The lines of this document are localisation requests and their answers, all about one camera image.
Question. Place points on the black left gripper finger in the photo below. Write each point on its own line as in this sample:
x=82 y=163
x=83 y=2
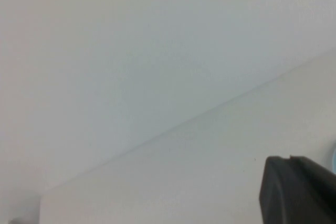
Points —
x=296 y=195

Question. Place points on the light blue round plate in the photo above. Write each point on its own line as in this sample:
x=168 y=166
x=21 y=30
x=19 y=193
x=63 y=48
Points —
x=334 y=158

